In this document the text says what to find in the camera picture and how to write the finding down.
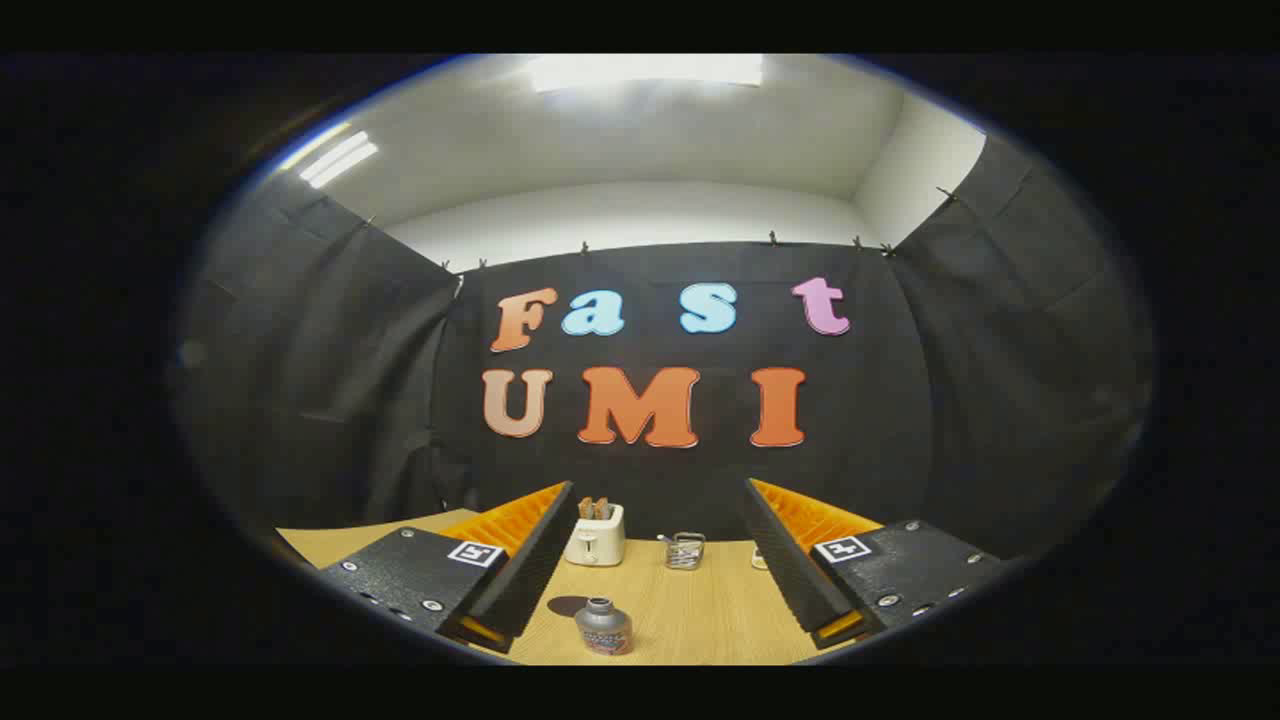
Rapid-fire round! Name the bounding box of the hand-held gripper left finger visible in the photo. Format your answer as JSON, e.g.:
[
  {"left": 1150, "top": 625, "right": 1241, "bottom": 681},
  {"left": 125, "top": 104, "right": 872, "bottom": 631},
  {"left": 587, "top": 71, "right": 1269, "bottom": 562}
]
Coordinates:
[{"left": 318, "top": 480, "right": 579, "bottom": 656}]

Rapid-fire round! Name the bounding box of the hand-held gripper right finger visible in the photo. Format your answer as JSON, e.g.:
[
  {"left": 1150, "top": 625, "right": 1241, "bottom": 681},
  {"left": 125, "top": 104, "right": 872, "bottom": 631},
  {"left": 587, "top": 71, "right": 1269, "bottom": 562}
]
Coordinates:
[{"left": 740, "top": 478, "right": 1006, "bottom": 651}]

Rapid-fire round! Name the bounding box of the silver juice bottle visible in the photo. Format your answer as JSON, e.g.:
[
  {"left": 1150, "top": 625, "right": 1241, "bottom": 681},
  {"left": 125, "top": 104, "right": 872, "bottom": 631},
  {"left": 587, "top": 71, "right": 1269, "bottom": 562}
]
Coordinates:
[{"left": 574, "top": 597, "right": 633, "bottom": 657}]

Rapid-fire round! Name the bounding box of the white toaster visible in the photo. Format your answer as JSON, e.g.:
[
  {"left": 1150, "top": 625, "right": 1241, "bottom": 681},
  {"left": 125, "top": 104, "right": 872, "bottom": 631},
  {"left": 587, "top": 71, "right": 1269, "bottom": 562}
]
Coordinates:
[{"left": 564, "top": 503, "right": 627, "bottom": 568}]

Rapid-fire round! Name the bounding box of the wooden table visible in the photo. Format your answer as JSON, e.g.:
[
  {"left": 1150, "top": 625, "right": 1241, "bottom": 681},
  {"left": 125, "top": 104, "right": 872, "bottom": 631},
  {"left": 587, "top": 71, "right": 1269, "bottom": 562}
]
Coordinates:
[{"left": 277, "top": 508, "right": 861, "bottom": 666}]

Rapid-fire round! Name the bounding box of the black backdrop cloth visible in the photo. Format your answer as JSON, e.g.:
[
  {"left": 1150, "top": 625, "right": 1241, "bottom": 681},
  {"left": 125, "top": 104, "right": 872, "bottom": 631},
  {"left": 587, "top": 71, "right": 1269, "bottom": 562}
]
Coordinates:
[{"left": 170, "top": 135, "right": 1156, "bottom": 561}]

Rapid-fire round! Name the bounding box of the narrow ceiling light strip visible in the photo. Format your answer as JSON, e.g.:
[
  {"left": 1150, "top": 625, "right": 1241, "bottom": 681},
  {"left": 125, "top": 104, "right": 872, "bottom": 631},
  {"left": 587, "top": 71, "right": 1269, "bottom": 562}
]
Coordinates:
[{"left": 300, "top": 130, "right": 379, "bottom": 189}]

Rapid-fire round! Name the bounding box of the metal wire basket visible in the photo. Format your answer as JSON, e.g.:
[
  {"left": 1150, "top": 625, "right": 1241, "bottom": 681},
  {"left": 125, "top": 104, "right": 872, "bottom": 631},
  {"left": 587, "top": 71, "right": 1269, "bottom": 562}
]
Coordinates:
[{"left": 658, "top": 532, "right": 707, "bottom": 571}]

